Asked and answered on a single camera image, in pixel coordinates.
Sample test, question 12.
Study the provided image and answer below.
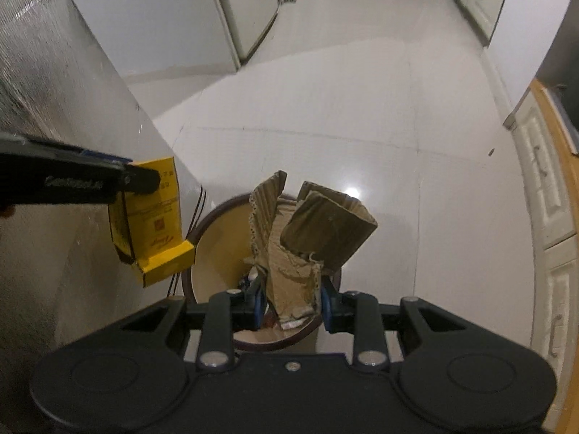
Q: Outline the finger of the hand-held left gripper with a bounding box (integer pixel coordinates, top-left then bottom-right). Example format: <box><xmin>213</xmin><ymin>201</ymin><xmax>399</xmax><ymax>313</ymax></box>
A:
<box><xmin>0</xmin><ymin>133</ymin><xmax>135</xmax><ymax>166</ymax></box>
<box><xmin>118</xmin><ymin>163</ymin><xmax>160</xmax><ymax>195</ymax></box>

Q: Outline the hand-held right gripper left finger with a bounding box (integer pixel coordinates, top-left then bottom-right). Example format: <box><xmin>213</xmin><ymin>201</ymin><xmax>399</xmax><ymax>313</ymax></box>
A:
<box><xmin>118</xmin><ymin>276</ymin><xmax>265</xmax><ymax>369</ymax></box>

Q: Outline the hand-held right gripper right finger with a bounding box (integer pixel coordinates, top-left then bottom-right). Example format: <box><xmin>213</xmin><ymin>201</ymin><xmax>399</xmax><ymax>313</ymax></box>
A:
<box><xmin>319</xmin><ymin>278</ymin><xmax>473</xmax><ymax>369</ymax></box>

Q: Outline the yellow cardboard box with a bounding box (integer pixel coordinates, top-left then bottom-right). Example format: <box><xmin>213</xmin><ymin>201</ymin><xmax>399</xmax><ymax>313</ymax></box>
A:
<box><xmin>108</xmin><ymin>157</ymin><xmax>196</xmax><ymax>289</ymax></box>

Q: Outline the brown and cream trash bin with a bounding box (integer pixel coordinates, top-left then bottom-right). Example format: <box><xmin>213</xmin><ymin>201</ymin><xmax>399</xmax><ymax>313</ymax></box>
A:
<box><xmin>181</xmin><ymin>192</ymin><xmax>345</xmax><ymax>354</ymax></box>

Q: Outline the torn brown cardboard piece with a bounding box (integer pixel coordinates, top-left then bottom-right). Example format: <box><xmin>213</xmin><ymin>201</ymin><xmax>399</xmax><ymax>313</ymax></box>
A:
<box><xmin>247</xmin><ymin>170</ymin><xmax>379</xmax><ymax>332</ymax></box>

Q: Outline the table with clear plastic cover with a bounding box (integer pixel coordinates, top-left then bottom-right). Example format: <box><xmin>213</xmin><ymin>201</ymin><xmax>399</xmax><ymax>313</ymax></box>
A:
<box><xmin>0</xmin><ymin>0</ymin><xmax>207</xmax><ymax>365</ymax></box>

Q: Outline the white refrigerator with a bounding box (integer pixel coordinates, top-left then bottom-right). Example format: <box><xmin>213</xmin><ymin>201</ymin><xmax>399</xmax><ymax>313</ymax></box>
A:
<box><xmin>203</xmin><ymin>0</ymin><xmax>282</xmax><ymax>72</ymax></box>

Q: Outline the white cabinet with wooden top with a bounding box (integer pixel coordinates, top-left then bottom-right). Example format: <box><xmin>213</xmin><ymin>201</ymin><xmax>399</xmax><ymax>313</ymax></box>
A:
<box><xmin>503</xmin><ymin>78</ymin><xmax>579</xmax><ymax>434</ymax></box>

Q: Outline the black cable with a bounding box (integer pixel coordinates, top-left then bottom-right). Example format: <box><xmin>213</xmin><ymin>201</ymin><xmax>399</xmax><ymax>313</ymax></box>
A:
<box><xmin>166</xmin><ymin>187</ymin><xmax>209</xmax><ymax>298</ymax></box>

